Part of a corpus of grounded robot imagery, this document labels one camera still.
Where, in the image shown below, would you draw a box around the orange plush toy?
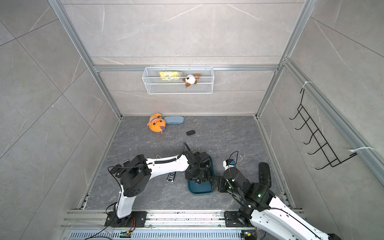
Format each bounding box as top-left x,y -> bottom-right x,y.
147,113 -> 166,133

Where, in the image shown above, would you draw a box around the brown white plush dog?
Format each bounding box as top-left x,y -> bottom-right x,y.
183,74 -> 201,88

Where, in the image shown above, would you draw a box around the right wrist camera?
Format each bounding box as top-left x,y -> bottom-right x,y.
223,159 -> 236,173

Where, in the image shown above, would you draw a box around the BMW key silver black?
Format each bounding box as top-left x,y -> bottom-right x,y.
167,172 -> 176,183

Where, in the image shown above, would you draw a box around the light blue glasses case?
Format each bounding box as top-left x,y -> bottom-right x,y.
164,116 -> 184,124

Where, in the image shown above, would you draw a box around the black wall hook rack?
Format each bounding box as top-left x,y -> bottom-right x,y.
289,89 -> 358,171

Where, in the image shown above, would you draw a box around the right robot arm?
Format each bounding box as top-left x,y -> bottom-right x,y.
212,163 -> 339,240

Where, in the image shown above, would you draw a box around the yellow plush in basket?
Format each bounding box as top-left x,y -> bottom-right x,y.
159,71 -> 183,81

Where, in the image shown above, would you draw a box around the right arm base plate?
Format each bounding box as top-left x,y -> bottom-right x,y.
224,211 -> 253,228

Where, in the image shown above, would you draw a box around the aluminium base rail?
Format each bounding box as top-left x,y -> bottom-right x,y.
59,209 -> 311,240

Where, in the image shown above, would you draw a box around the white wire basket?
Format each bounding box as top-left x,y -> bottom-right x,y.
142,66 -> 215,95

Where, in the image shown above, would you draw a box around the black key far centre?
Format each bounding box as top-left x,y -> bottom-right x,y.
186,130 -> 196,136

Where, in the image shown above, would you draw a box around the black oblong object right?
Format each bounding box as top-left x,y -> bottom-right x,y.
259,162 -> 272,189

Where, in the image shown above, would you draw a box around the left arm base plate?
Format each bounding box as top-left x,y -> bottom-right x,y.
104,211 -> 148,228

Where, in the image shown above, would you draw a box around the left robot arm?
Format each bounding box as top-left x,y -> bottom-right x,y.
116,151 -> 213,219

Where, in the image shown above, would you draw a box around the teal storage box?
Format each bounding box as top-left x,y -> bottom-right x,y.
186,155 -> 215,195

